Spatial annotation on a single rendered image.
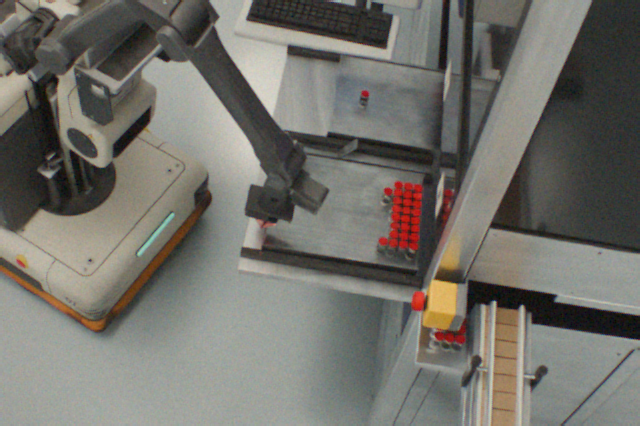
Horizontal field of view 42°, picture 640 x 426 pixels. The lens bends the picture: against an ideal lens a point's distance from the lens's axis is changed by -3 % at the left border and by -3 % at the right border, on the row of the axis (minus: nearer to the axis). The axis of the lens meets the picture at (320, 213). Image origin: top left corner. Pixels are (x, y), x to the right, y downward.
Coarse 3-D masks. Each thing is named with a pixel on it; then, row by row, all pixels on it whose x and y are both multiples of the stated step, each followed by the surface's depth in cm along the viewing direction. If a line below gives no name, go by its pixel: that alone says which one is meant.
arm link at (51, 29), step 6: (54, 18) 167; (48, 24) 166; (54, 24) 167; (60, 24) 165; (66, 24) 165; (42, 30) 166; (48, 30) 167; (54, 30) 164; (60, 30) 164; (36, 36) 165; (42, 36) 165; (48, 36) 164; (54, 36) 163; (36, 42) 167
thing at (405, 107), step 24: (360, 72) 219; (384, 72) 219; (408, 72) 218; (432, 72) 217; (336, 96) 213; (360, 96) 214; (384, 96) 215; (408, 96) 216; (432, 96) 216; (336, 120) 209; (360, 120) 209; (384, 120) 210; (408, 120) 211; (432, 120) 212; (384, 144) 203; (408, 144) 203; (432, 144) 207
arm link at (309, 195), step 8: (272, 176) 164; (280, 176) 163; (296, 176) 169; (304, 176) 170; (272, 184) 167; (280, 184) 165; (296, 184) 169; (304, 184) 169; (312, 184) 169; (320, 184) 170; (280, 192) 168; (296, 192) 169; (304, 192) 168; (312, 192) 169; (320, 192) 169; (328, 192) 170; (296, 200) 171; (304, 200) 170; (312, 200) 170; (320, 200) 169; (304, 208) 172; (312, 208) 171
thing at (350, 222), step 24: (312, 168) 200; (336, 168) 200; (360, 168) 198; (384, 168) 198; (336, 192) 197; (360, 192) 197; (312, 216) 192; (336, 216) 193; (360, 216) 193; (384, 216) 194; (264, 240) 185; (288, 240) 188; (312, 240) 189; (336, 240) 189; (360, 240) 190; (360, 264) 184; (384, 264) 183; (408, 264) 188
